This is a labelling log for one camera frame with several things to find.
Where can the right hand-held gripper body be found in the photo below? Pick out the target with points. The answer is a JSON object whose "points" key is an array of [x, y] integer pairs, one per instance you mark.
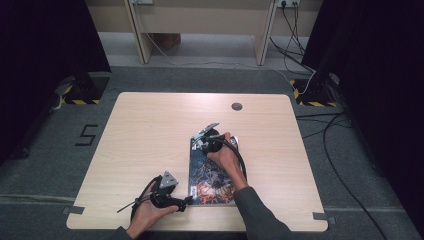
{"points": [[211, 145]]}

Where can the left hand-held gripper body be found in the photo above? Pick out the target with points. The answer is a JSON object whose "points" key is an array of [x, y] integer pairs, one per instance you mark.
{"points": [[165, 195]]}

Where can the illustrated blue magazine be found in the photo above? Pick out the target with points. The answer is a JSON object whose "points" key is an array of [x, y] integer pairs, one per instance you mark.
{"points": [[213, 190]]}

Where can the person's right hand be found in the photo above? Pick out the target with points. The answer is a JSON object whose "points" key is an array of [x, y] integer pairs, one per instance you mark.
{"points": [[230, 160]]}

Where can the person's left hand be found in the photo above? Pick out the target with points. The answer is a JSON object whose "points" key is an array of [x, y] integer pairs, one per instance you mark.
{"points": [[145, 215]]}

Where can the grey tape strip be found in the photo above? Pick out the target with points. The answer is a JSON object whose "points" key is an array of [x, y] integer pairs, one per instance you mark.
{"points": [[323, 216], [75, 210]]}

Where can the brown cardboard box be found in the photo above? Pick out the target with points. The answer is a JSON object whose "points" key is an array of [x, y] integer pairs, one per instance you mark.
{"points": [[168, 40]]}

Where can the black stand base hazard tape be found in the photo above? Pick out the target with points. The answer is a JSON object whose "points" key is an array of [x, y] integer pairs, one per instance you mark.
{"points": [[315, 91], [86, 88]]}

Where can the black curtain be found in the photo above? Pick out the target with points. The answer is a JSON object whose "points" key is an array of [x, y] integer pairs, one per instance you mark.
{"points": [[376, 66], [43, 50]]}

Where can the white wall power socket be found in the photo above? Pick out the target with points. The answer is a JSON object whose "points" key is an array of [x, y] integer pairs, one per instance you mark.
{"points": [[288, 2]]}

